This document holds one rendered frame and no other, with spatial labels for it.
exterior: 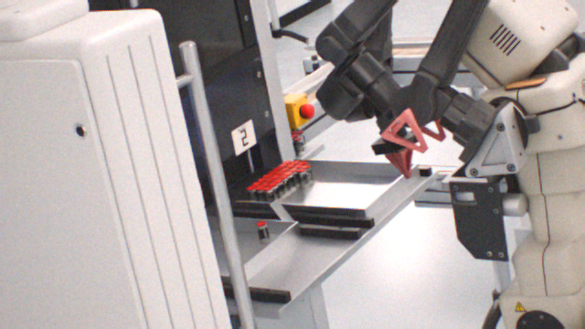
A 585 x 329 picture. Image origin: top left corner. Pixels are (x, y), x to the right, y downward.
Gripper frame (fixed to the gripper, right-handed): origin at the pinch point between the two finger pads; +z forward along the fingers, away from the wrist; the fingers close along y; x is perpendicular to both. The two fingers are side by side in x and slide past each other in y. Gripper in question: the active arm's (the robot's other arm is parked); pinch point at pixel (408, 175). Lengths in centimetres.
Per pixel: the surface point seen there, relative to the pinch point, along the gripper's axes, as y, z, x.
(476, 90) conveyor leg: 23, 6, -87
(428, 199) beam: 49, 37, -85
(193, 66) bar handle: -24, -50, 85
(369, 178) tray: 12.8, 0.9, -4.0
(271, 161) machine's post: 41.3, -6.3, -7.2
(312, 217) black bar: 13.0, -0.5, 21.7
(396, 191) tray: 0.9, 1.8, 5.3
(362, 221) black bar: 0.6, 1.7, 21.8
